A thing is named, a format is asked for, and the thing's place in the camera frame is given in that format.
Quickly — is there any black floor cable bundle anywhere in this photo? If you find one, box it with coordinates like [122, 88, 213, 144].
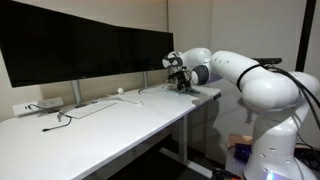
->
[294, 143, 320, 172]

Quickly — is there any white power strip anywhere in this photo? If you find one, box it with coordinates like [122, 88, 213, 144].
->
[12, 96, 65, 117]

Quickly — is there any smaller black computer monitor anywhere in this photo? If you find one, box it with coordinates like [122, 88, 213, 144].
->
[128, 27, 175, 74]

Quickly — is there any light brown wooden board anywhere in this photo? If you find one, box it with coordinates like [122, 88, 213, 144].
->
[227, 133, 255, 148]

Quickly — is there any white desk leg frame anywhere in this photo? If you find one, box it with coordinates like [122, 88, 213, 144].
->
[159, 114, 214, 179]

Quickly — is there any grey monitor stand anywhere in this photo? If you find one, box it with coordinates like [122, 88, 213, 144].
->
[137, 71, 166, 95]
[57, 79, 98, 123]

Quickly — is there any white slim keyboard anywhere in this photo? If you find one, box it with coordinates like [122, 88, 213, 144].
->
[63, 101, 118, 120]

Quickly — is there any red and black tool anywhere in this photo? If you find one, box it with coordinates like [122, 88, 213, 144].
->
[209, 167, 242, 180]

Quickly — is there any large black computer monitor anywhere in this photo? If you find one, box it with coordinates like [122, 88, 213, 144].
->
[0, 0, 132, 88]

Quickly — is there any black bar camera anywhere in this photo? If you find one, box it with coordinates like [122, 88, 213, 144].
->
[252, 57, 283, 66]

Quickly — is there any black robot camera cable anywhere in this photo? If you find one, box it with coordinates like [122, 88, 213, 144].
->
[235, 63, 320, 132]

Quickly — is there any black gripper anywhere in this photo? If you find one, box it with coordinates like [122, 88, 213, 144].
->
[167, 67, 193, 92]

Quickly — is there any thin white cable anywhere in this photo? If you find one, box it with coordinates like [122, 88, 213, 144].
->
[105, 94, 145, 107]

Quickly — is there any thin black loose cable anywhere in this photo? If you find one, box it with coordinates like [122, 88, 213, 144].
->
[41, 111, 74, 133]

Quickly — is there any black vertical pole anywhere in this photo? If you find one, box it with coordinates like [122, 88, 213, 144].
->
[294, 0, 318, 73]

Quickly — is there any blue electronic box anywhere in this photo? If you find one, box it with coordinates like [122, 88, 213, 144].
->
[234, 143, 253, 164]

